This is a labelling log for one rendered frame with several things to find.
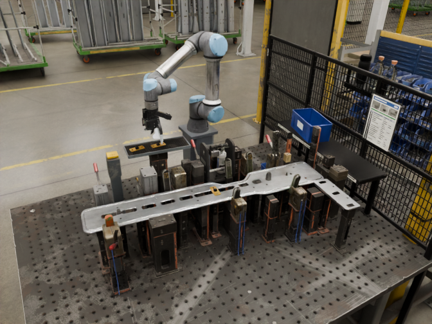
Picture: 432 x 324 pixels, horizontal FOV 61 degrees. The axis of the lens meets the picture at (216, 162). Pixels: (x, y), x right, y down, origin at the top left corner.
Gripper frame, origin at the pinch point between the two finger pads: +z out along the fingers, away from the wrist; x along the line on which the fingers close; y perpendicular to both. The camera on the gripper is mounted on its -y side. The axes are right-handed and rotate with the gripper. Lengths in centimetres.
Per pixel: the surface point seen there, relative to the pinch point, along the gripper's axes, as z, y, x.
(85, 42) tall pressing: 79, -121, -645
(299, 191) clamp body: 16, -52, 66
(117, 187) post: 25.0, 26.6, -0.4
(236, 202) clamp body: 16, -17, 57
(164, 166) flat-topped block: 16.3, -1.1, 4.8
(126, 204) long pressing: 20.2, 30.0, 23.9
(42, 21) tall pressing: 75, -84, -918
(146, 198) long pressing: 20.2, 18.9, 25.2
